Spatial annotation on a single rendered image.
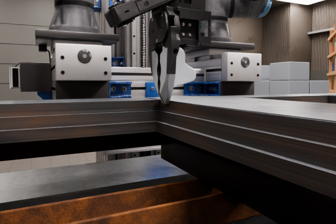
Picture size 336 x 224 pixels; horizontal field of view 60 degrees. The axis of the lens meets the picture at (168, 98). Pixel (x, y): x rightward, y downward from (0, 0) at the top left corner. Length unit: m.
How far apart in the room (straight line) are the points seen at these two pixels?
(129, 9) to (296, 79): 4.19
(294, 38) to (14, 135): 9.35
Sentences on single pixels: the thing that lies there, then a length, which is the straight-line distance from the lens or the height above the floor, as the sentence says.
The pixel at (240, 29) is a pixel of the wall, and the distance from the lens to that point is 9.79.
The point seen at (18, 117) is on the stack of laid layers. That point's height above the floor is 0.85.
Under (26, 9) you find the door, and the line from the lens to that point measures 7.77.
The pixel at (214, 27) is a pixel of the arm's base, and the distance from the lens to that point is 1.07.
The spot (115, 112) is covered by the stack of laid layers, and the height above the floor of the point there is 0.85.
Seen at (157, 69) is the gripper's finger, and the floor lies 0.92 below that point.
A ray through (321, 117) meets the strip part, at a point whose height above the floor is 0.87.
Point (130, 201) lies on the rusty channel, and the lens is 0.50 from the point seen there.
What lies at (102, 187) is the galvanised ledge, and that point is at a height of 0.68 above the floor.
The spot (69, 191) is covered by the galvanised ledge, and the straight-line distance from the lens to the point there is 0.65.
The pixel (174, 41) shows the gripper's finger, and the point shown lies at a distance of 0.44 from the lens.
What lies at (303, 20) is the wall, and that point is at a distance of 9.95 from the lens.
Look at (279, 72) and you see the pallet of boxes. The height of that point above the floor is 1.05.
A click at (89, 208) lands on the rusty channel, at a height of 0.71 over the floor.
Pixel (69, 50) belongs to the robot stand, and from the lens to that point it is 0.76.
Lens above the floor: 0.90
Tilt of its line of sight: 3 degrees down
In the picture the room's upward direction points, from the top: straight up
